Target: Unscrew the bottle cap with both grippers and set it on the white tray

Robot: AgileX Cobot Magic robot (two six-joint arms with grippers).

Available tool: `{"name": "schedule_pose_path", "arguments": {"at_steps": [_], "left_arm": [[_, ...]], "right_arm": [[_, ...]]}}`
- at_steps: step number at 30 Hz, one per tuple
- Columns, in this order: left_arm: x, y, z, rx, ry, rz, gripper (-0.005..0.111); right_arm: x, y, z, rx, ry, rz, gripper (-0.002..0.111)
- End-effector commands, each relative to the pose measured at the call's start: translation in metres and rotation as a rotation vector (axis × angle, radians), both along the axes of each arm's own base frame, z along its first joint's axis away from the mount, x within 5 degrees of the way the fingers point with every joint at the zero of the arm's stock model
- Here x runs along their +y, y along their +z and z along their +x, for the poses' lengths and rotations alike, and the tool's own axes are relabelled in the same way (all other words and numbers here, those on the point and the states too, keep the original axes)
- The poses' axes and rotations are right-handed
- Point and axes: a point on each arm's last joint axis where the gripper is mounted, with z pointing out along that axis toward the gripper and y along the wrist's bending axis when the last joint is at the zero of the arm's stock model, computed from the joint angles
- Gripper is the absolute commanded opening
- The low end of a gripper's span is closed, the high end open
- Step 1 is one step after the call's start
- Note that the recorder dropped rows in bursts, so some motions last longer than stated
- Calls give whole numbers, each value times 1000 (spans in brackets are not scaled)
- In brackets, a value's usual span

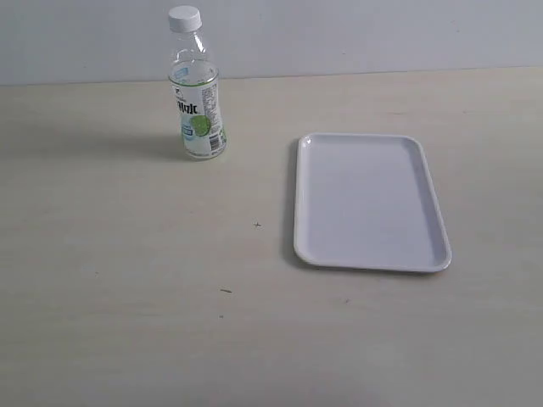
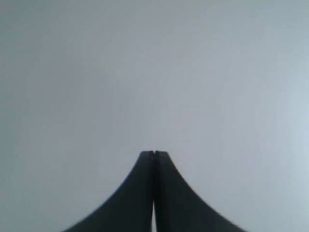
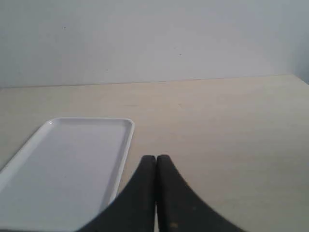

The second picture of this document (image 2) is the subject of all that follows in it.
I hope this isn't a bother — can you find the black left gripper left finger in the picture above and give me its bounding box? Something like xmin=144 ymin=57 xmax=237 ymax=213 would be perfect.
xmin=66 ymin=151 xmax=154 ymax=232

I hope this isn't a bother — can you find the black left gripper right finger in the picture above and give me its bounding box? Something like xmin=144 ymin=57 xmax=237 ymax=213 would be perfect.
xmin=154 ymin=151 xmax=244 ymax=232

